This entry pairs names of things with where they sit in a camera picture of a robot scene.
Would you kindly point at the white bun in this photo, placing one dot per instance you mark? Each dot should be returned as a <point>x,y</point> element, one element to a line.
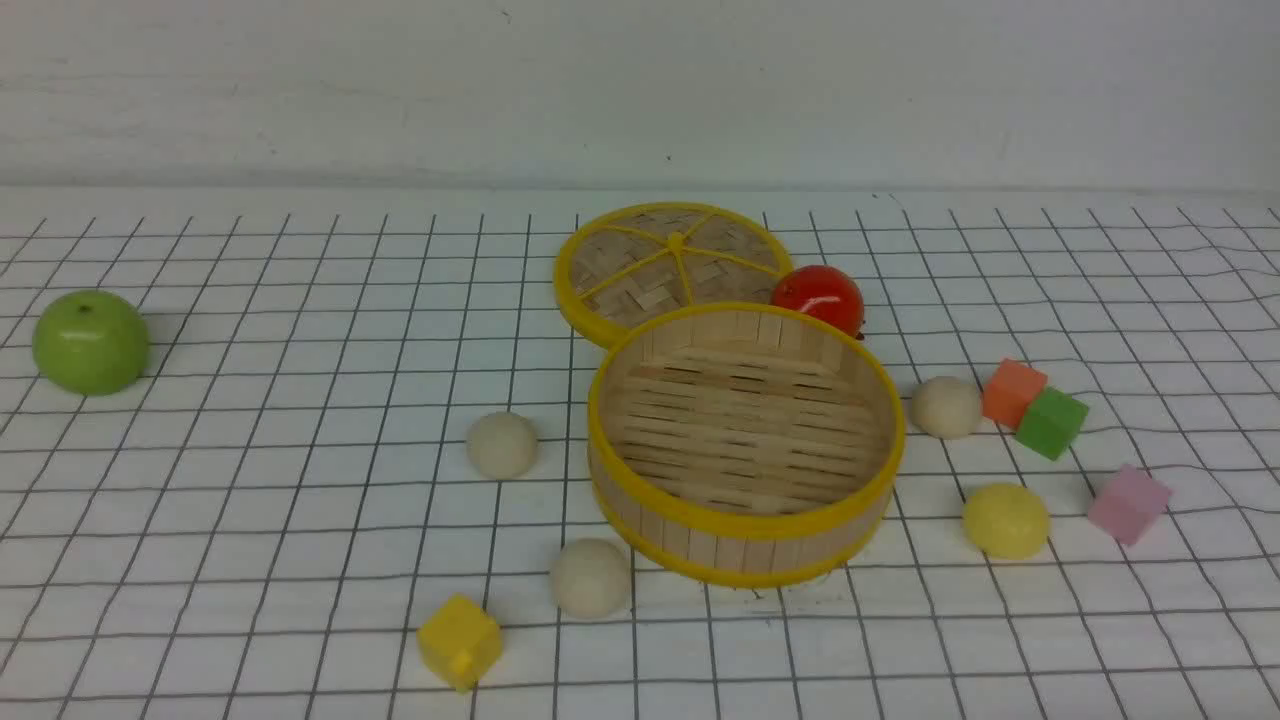
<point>946,407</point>
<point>502,446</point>
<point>590,579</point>

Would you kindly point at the white bun front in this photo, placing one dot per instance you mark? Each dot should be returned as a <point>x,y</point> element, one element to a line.
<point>590,579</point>

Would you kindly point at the yellow bun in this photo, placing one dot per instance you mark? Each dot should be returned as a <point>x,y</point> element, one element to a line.
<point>1006,521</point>

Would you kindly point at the bamboo steamer lid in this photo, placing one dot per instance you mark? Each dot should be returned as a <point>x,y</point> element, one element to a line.
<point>633,264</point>

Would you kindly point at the bamboo steamer tray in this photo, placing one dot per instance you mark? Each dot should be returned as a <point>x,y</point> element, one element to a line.
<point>743,444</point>

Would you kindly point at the red tomato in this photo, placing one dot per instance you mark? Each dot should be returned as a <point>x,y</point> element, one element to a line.
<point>825,293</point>

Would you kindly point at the checkered white tablecloth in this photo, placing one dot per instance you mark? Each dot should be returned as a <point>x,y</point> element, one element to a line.
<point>256,528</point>

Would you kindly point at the yellow cube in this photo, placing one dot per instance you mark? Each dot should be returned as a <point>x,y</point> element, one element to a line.
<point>460,643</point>

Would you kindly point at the orange cube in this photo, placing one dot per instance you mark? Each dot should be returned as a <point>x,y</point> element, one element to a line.
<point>1009,392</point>

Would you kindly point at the green cube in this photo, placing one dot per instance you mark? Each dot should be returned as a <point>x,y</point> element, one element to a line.
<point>1051,423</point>

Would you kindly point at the pink cube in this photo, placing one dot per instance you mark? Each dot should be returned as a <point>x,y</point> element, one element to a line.
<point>1129,504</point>

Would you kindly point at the green apple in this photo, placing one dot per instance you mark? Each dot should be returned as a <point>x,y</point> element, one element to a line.
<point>91,343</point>

